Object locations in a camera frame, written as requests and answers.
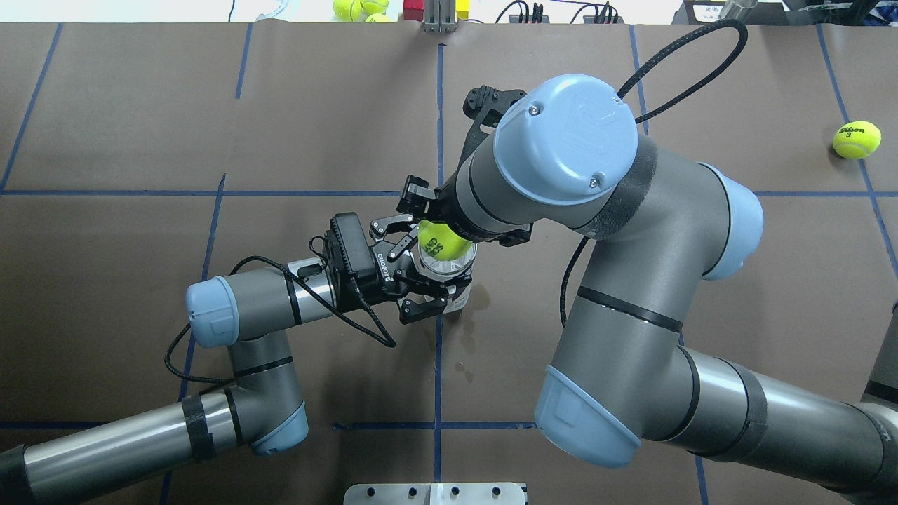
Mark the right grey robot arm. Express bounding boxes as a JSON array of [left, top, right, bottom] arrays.
[[398, 74, 896, 504]]

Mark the yellow cube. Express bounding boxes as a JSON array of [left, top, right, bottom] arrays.
[[455, 0, 471, 20]]

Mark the yellow Wilson tennis ball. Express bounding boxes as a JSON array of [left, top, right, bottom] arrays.
[[831, 121, 882, 159]]

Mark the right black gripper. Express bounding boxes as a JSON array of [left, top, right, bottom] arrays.
[[396, 175, 457, 224]]

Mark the yellow Grand Slam tennis ball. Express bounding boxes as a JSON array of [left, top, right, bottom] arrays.
[[417, 220, 474, 261]]

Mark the yellow tennis ball on desk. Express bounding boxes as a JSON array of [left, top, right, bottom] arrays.
[[333, 0, 363, 22]]

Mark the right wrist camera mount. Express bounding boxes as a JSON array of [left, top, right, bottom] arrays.
[[462, 84, 526, 142]]

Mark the red cube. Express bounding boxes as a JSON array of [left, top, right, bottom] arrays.
[[402, 0, 424, 22]]

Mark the aluminium frame post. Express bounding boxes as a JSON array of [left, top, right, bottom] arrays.
[[421, 0, 458, 33]]

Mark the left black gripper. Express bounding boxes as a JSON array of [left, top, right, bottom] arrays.
[[328, 213, 472, 324]]

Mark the clear tennis ball can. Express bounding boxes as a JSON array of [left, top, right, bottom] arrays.
[[415, 240, 477, 279]]

